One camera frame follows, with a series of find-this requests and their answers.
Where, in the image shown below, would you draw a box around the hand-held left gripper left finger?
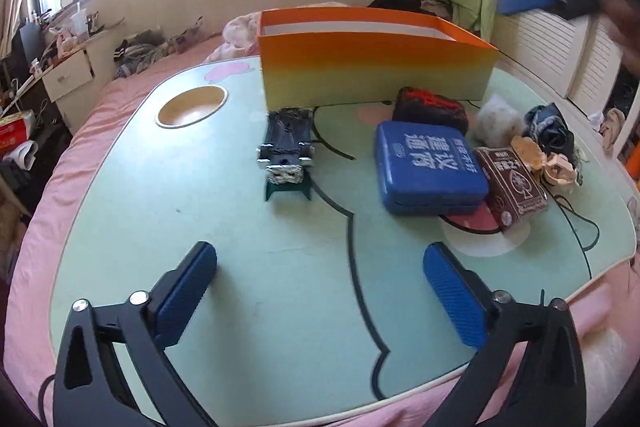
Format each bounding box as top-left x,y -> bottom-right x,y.
52,241 -> 218,427

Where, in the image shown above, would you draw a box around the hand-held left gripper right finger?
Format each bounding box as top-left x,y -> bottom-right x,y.
422,242 -> 588,427

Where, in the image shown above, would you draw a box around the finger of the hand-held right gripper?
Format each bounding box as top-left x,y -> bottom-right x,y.
497,0 -> 571,16

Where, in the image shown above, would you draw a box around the blue metal tin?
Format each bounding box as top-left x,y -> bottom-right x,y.
374,119 -> 490,216

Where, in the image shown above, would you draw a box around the black and red pouch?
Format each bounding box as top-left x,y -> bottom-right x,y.
392,86 -> 470,135

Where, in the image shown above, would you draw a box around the orange gradient cardboard box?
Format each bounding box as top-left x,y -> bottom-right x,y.
256,6 -> 500,112

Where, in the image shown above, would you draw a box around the green cartoon print desktop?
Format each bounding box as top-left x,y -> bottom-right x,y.
49,54 -> 638,413

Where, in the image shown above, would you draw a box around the white louvered wardrobe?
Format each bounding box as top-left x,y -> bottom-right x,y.
492,0 -> 631,118

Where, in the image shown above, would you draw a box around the black clothes pile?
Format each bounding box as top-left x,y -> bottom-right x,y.
367,0 -> 426,12

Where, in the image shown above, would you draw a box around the white fluffy ball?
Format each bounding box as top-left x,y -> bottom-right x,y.
472,94 -> 526,146

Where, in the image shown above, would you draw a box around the dark blue cloth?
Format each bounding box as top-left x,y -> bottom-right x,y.
522,103 -> 581,158

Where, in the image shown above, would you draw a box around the brown playing card box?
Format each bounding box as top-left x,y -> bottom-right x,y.
472,146 -> 549,228

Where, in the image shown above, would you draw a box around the beige crumpled clothes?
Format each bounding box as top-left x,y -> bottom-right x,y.
600,107 -> 628,158

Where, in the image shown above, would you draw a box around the black toy car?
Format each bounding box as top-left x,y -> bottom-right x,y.
255,107 -> 318,202

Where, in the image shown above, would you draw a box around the pink bed sheet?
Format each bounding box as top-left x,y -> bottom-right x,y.
0,32 -> 640,427

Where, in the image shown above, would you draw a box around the red cardboard box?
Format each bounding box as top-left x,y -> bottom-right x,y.
0,109 -> 38,158

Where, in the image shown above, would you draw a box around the striped clothes heap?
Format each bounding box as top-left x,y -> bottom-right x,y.
114,27 -> 206,80

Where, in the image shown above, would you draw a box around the white drawer cabinet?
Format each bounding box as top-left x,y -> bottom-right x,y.
41,27 -> 126,132

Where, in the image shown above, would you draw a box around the pink floral duvet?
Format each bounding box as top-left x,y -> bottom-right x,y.
205,14 -> 263,62

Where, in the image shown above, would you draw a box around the plastic cup with straw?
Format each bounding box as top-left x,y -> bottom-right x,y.
70,4 -> 91,38

